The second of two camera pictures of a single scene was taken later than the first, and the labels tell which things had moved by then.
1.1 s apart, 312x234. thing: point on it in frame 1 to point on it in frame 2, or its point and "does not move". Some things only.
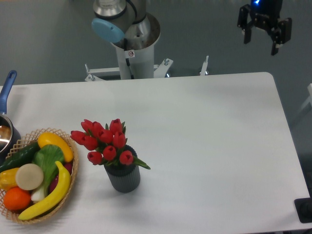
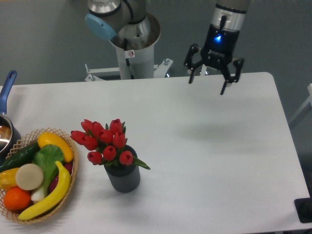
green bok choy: [48, 157] does not move
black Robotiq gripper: [265, 13] to [220, 45]
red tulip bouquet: [107, 145] does not move
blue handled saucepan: [10, 136] does not move
